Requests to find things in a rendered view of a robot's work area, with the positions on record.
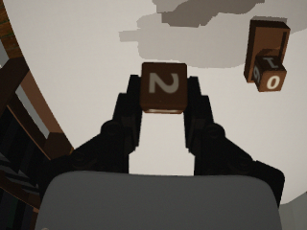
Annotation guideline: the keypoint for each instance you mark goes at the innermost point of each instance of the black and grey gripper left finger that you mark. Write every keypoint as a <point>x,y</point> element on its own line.
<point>107,151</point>

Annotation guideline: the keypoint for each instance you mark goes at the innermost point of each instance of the brown digit cube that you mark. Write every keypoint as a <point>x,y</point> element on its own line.
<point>268,73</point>
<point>163,88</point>

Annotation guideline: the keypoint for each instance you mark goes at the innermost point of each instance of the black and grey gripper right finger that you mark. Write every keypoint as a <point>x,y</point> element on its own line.
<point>214,153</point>

